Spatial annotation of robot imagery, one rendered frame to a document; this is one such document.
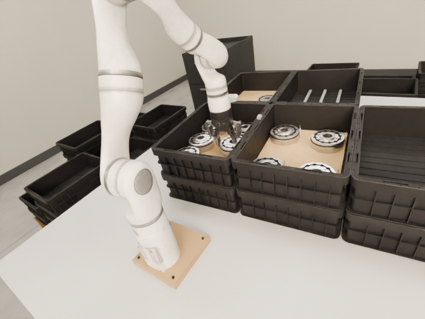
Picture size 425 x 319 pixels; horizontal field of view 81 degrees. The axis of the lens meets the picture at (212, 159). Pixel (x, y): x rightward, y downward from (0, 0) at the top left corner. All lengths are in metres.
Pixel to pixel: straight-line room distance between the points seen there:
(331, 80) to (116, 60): 1.03
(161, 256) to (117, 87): 0.43
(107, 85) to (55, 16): 3.25
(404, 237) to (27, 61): 3.53
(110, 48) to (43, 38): 3.11
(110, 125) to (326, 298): 0.62
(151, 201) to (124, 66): 0.30
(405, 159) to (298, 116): 0.36
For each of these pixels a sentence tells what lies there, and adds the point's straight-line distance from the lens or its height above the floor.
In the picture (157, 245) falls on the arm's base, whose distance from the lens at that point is 0.69.
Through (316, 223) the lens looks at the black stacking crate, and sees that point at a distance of 0.77.
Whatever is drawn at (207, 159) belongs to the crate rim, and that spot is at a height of 0.92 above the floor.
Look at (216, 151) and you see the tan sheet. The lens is 0.94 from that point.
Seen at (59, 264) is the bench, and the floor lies 0.70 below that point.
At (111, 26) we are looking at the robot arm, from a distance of 0.62.
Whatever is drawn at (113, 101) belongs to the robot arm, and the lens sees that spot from 0.56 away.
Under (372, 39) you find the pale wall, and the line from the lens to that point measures 4.04.
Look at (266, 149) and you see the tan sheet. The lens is 0.91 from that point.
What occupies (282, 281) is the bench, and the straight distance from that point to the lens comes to 0.71.
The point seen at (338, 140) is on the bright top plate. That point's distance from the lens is 0.90.
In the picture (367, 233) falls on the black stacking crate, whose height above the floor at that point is 0.76.
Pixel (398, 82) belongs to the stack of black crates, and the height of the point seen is 0.57.
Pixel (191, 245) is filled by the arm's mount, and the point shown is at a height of 0.72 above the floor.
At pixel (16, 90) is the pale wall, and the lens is 3.53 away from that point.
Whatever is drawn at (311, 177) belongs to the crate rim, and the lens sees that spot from 0.64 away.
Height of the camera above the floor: 1.32
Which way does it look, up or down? 33 degrees down
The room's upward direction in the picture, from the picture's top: 12 degrees counter-clockwise
